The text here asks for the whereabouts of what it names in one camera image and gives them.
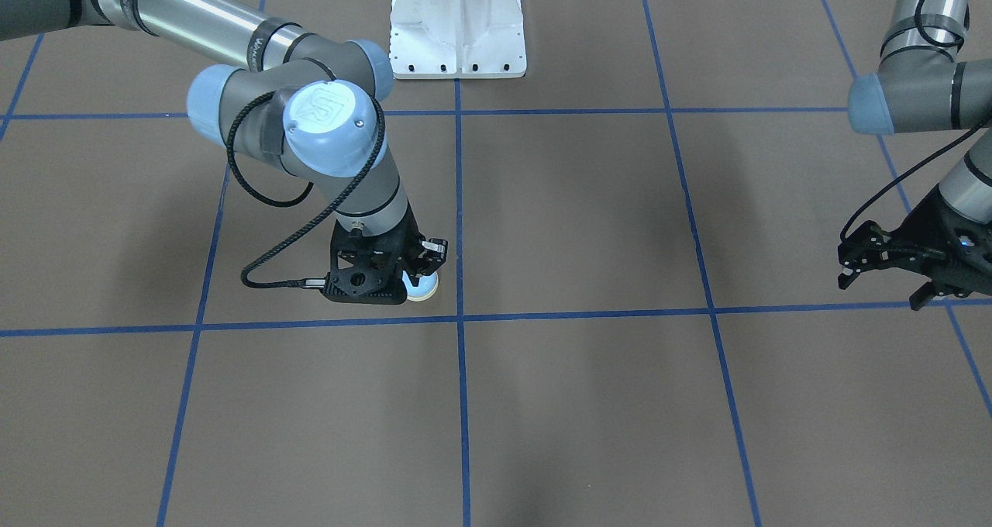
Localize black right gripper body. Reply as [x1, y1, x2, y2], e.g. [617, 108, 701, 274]
[320, 215, 422, 305]

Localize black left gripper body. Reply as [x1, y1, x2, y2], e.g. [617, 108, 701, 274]
[881, 188, 991, 295]

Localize blue and cream bell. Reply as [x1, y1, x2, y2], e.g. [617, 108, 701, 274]
[401, 272, 439, 302]

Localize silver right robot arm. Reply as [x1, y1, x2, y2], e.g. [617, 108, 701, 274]
[1, 0, 447, 305]

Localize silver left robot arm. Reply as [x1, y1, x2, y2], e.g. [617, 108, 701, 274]
[837, 0, 991, 311]

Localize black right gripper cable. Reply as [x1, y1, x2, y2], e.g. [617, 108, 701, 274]
[225, 90, 387, 289]

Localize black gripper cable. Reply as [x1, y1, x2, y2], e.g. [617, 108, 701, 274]
[840, 0, 992, 243]
[225, 90, 387, 289]

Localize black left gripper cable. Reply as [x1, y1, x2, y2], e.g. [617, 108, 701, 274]
[840, 0, 992, 243]

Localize white camera stand pillar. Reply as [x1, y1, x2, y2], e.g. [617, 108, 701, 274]
[389, 0, 528, 80]

